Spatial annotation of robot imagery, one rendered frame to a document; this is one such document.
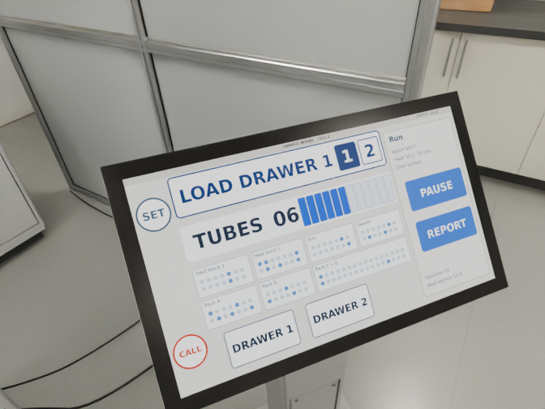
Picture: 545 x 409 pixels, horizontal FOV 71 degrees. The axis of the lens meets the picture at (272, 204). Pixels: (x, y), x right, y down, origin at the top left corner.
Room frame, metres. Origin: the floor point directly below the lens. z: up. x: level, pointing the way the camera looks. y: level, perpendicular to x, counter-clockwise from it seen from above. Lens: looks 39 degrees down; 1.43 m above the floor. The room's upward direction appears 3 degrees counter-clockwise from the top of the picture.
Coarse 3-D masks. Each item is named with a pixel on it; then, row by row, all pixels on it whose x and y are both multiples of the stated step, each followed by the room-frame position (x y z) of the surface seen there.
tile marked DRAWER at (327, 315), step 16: (352, 288) 0.33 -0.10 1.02; (368, 288) 0.33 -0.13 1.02; (304, 304) 0.30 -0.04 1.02; (320, 304) 0.31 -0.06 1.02; (336, 304) 0.31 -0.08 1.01; (352, 304) 0.31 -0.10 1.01; (368, 304) 0.31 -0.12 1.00; (320, 320) 0.29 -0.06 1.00; (336, 320) 0.29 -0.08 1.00; (352, 320) 0.30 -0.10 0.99; (320, 336) 0.28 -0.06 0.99
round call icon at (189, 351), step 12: (180, 336) 0.26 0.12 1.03; (192, 336) 0.26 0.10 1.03; (204, 336) 0.26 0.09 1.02; (180, 348) 0.25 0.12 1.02; (192, 348) 0.25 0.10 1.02; (204, 348) 0.25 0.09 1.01; (180, 360) 0.24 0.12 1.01; (192, 360) 0.24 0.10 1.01; (204, 360) 0.24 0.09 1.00; (180, 372) 0.23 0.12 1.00
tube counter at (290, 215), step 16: (384, 176) 0.44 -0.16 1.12; (320, 192) 0.40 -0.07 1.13; (336, 192) 0.41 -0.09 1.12; (352, 192) 0.41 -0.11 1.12; (368, 192) 0.42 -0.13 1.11; (384, 192) 0.42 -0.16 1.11; (272, 208) 0.38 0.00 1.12; (288, 208) 0.38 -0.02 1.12; (304, 208) 0.39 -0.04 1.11; (320, 208) 0.39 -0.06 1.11; (336, 208) 0.39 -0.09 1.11; (352, 208) 0.40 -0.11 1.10; (368, 208) 0.40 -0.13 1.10; (272, 224) 0.37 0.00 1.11; (288, 224) 0.37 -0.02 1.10; (304, 224) 0.37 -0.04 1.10
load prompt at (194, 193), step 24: (312, 144) 0.45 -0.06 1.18; (336, 144) 0.45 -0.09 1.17; (360, 144) 0.46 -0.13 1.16; (216, 168) 0.40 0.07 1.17; (240, 168) 0.41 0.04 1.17; (264, 168) 0.41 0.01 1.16; (288, 168) 0.42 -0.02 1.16; (312, 168) 0.43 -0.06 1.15; (336, 168) 0.43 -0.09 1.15; (360, 168) 0.44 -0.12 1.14; (192, 192) 0.38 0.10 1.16; (216, 192) 0.38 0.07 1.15; (240, 192) 0.39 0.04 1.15; (264, 192) 0.39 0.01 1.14
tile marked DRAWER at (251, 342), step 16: (272, 320) 0.28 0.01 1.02; (288, 320) 0.29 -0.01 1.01; (224, 336) 0.26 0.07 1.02; (240, 336) 0.27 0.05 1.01; (256, 336) 0.27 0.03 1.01; (272, 336) 0.27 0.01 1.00; (288, 336) 0.27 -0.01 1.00; (240, 352) 0.25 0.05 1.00; (256, 352) 0.25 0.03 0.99; (272, 352) 0.26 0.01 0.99
